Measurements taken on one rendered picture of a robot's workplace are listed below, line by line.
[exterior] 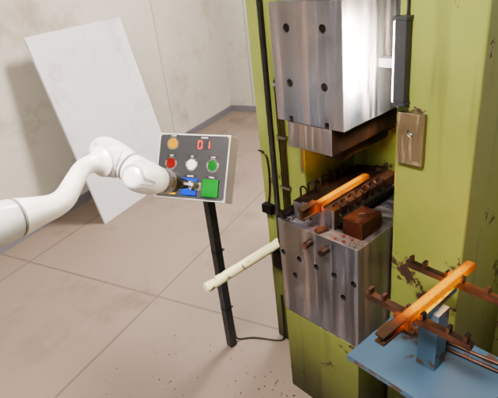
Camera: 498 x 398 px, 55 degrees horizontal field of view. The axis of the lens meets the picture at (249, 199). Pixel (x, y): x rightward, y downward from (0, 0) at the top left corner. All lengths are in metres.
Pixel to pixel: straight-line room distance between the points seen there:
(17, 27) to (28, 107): 0.60
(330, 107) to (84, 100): 2.86
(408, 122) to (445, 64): 0.21
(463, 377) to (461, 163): 0.63
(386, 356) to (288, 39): 1.07
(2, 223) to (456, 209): 1.29
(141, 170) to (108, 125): 2.78
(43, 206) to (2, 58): 2.89
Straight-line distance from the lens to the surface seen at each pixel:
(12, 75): 4.14
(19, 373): 2.96
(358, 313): 1.82
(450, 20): 1.49
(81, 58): 4.23
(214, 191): 1.95
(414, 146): 1.60
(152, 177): 1.51
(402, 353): 1.64
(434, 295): 1.44
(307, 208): 1.71
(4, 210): 1.22
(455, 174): 1.59
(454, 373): 1.61
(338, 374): 2.13
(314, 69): 1.59
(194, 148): 2.03
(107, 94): 4.33
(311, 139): 1.68
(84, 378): 2.75
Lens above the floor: 1.83
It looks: 27 degrees down
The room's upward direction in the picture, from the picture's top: 7 degrees counter-clockwise
